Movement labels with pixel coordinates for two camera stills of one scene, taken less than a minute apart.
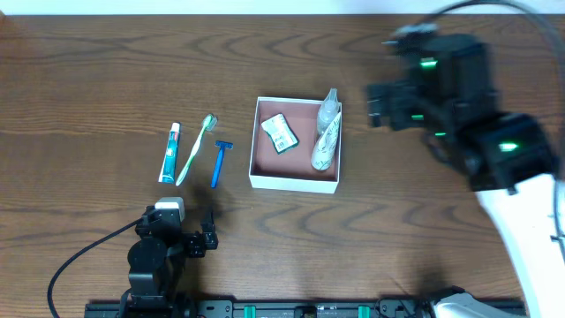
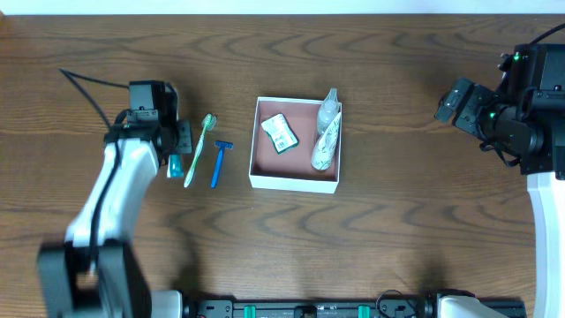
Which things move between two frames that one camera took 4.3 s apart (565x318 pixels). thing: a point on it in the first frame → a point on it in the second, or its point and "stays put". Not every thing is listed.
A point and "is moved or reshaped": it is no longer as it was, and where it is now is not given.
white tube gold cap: (324, 152) stays put
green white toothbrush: (209, 123) is moved or reshaped
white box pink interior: (291, 170) stays put
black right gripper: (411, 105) → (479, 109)
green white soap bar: (279, 132) stays put
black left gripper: (196, 241) → (184, 137)
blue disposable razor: (222, 146) stays put
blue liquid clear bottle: (327, 111) stays put
